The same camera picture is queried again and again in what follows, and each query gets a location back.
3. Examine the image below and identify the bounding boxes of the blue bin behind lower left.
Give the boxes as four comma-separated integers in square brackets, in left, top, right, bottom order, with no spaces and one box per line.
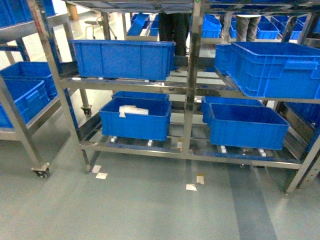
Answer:
[111,91,170,101]

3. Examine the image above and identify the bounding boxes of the person legs dark trousers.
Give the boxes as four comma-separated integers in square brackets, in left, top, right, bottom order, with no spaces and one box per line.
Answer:
[158,12,191,56]

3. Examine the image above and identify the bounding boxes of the blue crate on left cart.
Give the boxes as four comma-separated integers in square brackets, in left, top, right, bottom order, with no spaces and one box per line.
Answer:
[4,79,50,124]
[0,61,58,99]

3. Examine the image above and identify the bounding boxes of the white foam piece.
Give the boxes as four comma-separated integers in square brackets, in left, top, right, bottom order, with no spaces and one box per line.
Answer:
[119,105,149,118]

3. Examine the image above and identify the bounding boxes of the blue bin upper left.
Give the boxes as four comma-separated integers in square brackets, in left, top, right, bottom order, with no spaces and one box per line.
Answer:
[70,39,176,81]

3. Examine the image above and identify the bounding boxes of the person legs grey trousers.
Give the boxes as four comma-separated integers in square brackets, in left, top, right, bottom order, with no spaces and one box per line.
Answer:
[236,15,262,42]

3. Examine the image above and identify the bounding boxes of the stainless steel shelf rack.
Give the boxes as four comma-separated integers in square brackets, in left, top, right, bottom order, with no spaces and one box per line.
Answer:
[28,0,320,194]

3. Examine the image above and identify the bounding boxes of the blue bin behind lower right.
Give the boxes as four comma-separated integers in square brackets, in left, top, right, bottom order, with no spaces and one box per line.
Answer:
[201,96,265,125]

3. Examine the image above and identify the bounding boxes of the blue bin with white foam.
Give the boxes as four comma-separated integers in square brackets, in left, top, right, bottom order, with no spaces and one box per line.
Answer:
[99,97,172,141]

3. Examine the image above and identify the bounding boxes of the large blue crate upper right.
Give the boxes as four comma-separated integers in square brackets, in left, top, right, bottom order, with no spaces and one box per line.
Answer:
[214,42,320,100]

